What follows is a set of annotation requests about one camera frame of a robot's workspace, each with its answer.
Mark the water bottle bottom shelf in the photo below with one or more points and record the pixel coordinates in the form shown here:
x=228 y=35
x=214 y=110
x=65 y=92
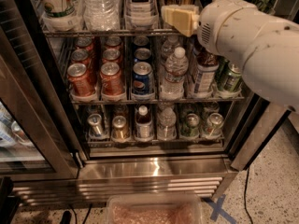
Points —
x=167 y=125

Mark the middle wire shelf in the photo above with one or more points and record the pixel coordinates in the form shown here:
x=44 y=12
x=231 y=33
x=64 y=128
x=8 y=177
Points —
x=157 y=101

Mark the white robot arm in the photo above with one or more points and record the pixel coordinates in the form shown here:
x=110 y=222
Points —
x=265 y=48

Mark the rear green soda can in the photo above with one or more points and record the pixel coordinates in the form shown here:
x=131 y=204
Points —
x=222 y=62

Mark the front green soda can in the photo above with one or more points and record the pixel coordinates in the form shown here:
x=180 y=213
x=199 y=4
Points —
x=230 y=78

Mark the blue tape cross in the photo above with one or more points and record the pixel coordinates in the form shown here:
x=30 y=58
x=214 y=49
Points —
x=217 y=209

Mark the white green can bottom shelf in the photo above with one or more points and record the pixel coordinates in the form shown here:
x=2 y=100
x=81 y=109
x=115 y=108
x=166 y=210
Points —
x=213 y=125

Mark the white label tea bottle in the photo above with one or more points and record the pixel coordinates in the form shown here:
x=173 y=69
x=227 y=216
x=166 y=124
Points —
x=137 y=8

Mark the middle left orange soda can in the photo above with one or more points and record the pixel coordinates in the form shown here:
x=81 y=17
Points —
x=83 y=56

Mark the rear left orange soda can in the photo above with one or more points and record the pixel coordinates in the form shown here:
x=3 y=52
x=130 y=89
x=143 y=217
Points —
x=84 y=43

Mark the middle blue pepsi can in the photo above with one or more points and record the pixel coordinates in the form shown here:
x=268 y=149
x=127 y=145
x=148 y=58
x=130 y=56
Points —
x=142 y=55

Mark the gold can bottom shelf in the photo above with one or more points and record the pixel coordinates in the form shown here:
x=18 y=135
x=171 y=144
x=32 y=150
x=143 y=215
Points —
x=120 y=129

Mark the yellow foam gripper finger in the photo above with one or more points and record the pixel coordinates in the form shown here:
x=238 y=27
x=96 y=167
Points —
x=184 y=18

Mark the stainless steel fridge base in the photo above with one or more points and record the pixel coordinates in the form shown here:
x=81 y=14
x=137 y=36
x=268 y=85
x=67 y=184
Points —
x=97 y=181

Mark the front water bottle middle shelf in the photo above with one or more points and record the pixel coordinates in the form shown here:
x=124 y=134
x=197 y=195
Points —
x=175 y=69

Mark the silver can bottom shelf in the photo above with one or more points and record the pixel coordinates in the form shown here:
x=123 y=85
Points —
x=96 y=124

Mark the blue pepsi can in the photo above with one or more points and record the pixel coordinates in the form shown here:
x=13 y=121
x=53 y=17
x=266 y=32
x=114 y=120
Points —
x=142 y=55
x=142 y=78
x=141 y=41

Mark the left glass fridge door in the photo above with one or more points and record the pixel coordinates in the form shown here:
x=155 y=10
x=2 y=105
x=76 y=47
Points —
x=27 y=71

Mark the bottom wire shelf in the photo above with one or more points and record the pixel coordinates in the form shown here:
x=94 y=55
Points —
x=133 y=142

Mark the green soda can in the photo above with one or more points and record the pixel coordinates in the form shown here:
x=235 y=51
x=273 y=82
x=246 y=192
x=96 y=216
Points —
x=222 y=62
x=230 y=78

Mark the open fridge door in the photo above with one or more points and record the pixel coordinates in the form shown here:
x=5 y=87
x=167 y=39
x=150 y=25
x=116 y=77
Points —
x=265 y=128

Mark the front left orange soda can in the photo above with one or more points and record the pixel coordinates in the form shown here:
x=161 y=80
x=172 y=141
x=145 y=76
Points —
x=80 y=79

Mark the rear blue pepsi can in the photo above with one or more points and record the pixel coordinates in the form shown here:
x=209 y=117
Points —
x=141 y=41

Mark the clear water bottle top shelf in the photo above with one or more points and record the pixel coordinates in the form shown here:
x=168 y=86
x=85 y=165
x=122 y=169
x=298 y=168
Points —
x=101 y=15

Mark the clear plastic bin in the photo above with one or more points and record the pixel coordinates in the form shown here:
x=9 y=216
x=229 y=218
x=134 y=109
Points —
x=154 y=208

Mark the front iced tea bottle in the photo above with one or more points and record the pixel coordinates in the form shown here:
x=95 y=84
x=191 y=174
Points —
x=204 y=68

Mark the front blue pepsi can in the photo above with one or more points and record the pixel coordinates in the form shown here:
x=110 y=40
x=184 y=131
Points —
x=142 y=78

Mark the small tea bottle bottom shelf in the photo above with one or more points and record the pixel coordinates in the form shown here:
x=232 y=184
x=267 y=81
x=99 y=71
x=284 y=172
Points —
x=143 y=123

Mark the orange soda can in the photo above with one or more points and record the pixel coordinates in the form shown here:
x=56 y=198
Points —
x=110 y=74
x=112 y=55
x=83 y=56
x=80 y=79
x=113 y=42
x=84 y=43

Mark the rear water bottle middle shelf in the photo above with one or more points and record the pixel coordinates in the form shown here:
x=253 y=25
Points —
x=168 y=47

